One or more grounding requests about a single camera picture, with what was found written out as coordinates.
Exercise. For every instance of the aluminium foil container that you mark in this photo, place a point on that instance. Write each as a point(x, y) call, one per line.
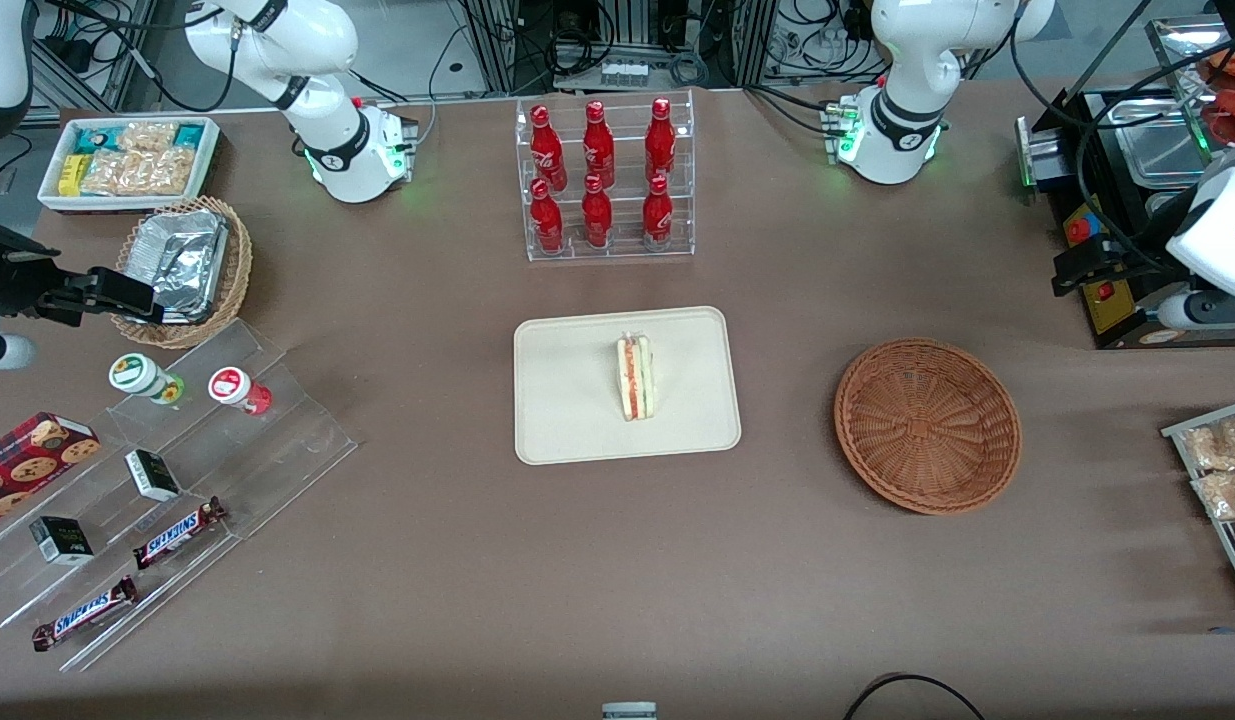
point(182, 260)

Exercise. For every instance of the white rectangular snack bin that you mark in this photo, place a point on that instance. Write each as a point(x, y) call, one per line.
point(209, 165)

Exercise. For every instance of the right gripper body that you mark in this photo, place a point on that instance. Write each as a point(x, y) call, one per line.
point(15, 282)

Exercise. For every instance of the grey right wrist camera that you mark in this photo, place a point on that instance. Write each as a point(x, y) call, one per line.
point(2, 352)

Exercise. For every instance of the round brown wicker basket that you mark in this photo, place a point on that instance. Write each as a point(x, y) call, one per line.
point(927, 430)

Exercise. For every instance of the clear bag of fried snacks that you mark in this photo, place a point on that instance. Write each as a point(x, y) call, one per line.
point(1227, 495)
point(1217, 447)

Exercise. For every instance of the small clear bag of crackers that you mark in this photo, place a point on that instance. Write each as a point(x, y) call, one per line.
point(147, 135)

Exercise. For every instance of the teal snack pack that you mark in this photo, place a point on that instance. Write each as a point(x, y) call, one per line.
point(94, 138)
point(190, 136)

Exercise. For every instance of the oval light wicker basket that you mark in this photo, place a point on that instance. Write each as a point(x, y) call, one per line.
point(237, 270)

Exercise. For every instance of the steel pan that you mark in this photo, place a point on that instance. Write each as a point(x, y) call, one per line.
point(1162, 150)

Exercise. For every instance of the triangle sandwich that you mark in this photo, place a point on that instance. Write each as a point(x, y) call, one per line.
point(637, 380)

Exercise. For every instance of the large clear bag of crackers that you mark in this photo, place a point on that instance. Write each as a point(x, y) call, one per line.
point(137, 172)

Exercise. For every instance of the beige rectangular tray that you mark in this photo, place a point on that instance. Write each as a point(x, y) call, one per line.
point(567, 400)

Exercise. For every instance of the small grey white box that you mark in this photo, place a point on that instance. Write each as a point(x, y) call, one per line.
point(629, 711)

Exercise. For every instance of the red cola bottle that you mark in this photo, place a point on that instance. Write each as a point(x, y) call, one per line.
point(547, 150)
point(597, 215)
point(598, 145)
point(660, 140)
point(546, 220)
point(657, 215)

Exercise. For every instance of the yellow snack pack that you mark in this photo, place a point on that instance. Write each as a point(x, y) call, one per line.
point(71, 175)

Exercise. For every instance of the clear acrylic stepped display stand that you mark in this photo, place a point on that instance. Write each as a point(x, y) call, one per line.
point(287, 440)

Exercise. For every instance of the cup with green lid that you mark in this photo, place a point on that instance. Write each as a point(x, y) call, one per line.
point(137, 373)

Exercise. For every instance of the snickers chocolate bar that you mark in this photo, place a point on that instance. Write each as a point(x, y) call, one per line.
point(177, 533)
point(82, 614)

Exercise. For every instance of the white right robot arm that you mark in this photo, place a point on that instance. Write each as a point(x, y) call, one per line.
point(317, 40)

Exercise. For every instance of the cup with red lid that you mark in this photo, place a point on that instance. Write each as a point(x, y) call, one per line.
point(232, 386)

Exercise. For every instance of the black food warmer appliance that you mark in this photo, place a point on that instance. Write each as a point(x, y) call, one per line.
point(1137, 335)

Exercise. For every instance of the white power strip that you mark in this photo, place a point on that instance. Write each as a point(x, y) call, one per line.
point(624, 73)

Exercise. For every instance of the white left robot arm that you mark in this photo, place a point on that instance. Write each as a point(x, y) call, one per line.
point(907, 60)

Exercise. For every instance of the red plaid cookie box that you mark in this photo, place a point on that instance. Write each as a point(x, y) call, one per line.
point(32, 460)

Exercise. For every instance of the small black white box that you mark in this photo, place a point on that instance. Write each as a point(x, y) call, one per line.
point(152, 475)
point(62, 540)

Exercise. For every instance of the grey box with green light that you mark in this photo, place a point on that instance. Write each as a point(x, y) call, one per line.
point(1039, 155)

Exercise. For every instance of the clear acrylic bottle rack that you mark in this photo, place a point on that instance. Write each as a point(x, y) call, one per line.
point(622, 250)

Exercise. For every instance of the tray of packaged snacks right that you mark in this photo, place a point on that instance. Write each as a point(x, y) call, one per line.
point(1217, 530)

